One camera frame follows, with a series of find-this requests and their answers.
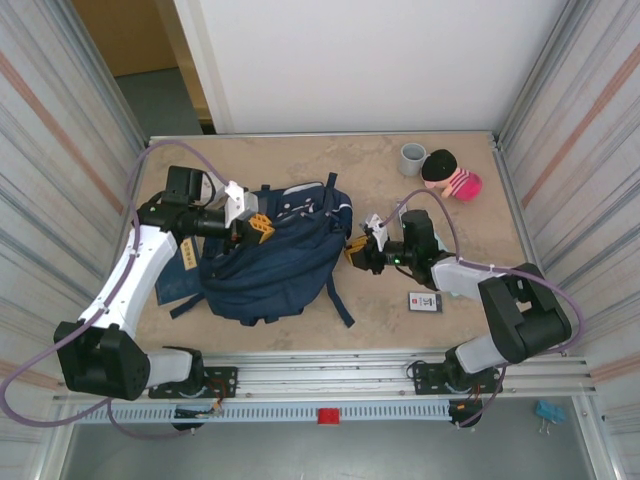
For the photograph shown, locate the navy blue backpack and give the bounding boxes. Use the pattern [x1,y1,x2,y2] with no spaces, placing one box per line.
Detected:
[168,172,357,330]

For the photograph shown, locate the black card box white label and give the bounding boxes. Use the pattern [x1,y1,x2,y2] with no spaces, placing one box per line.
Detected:
[408,292,445,315]

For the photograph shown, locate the dark blue book yellow label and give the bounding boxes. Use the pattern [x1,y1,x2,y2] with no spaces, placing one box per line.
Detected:
[153,238,206,309]

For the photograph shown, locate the pink black plush doll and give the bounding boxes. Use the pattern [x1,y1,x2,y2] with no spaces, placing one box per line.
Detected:
[420,148,484,203]

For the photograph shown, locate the grey cup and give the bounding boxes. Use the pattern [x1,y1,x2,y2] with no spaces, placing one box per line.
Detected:
[398,143,428,177]

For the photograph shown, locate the translucent striped side panel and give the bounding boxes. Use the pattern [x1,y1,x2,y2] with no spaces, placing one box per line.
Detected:
[0,0,151,480]
[492,0,640,480]

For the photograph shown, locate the brown wooden door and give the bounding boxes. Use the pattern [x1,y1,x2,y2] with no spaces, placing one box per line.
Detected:
[72,0,211,124]

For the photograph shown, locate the blue binder clip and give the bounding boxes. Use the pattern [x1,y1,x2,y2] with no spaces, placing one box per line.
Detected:
[535,399,567,436]

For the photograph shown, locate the aluminium mounting rail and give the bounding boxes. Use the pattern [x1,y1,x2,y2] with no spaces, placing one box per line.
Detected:
[52,349,599,404]

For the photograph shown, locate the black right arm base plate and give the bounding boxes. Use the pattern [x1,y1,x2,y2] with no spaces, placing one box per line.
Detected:
[412,360,504,396]

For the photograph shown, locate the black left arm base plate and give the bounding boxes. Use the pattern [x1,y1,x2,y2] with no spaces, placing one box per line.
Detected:
[148,366,240,400]

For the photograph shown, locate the grey slotted cable duct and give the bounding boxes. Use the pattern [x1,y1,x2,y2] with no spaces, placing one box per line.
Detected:
[72,402,484,426]

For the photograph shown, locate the white door frame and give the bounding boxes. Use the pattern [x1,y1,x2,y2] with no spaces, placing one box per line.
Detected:
[172,0,236,134]

